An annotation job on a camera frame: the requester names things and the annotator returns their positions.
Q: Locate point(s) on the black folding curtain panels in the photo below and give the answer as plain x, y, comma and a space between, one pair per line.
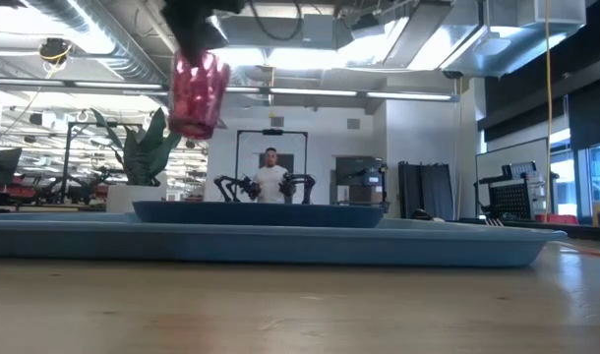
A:
428, 189

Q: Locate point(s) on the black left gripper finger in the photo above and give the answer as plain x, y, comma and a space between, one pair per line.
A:
189, 37
215, 34

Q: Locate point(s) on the dark blue plate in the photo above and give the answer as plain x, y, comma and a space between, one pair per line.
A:
256, 215

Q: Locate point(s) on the person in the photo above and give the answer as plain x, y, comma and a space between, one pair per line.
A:
270, 184

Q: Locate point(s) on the black background robot arm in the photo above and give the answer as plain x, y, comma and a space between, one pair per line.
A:
231, 184
300, 179

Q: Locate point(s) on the white board with black frame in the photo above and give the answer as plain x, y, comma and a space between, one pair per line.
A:
492, 162

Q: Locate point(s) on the black pegboard cart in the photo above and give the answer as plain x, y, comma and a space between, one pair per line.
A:
514, 199

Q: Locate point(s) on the blue plastic tray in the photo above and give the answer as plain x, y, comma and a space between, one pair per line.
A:
280, 246

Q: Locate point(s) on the black metal rig frame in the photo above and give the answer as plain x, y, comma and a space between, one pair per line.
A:
66, 157

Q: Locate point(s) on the green broad-leaf plant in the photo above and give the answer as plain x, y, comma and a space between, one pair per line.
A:
142, 157

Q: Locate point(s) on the pink translucent faceted cup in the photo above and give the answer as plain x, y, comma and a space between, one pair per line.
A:
197, 98

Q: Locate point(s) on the white square planter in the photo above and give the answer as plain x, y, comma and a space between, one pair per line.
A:
128, 199

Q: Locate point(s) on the round silver ventilation duct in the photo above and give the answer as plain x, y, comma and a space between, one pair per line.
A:
128, 54

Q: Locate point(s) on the large silver rectangular duct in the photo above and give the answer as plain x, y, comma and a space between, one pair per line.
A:
501, 44

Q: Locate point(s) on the long ceiling light bar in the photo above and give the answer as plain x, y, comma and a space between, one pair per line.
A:
305, 92

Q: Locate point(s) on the black gantry frame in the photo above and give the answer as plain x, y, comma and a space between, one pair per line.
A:
273, 132

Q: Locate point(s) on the brown cardboard box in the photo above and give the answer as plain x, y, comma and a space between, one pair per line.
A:
361, 194

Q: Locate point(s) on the dark computer monitor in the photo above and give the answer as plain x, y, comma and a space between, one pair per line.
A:
2, 167

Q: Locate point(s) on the dark rounded object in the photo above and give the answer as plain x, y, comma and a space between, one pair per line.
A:
422, 215

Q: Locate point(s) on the red bin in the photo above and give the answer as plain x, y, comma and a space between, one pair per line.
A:
556, 218

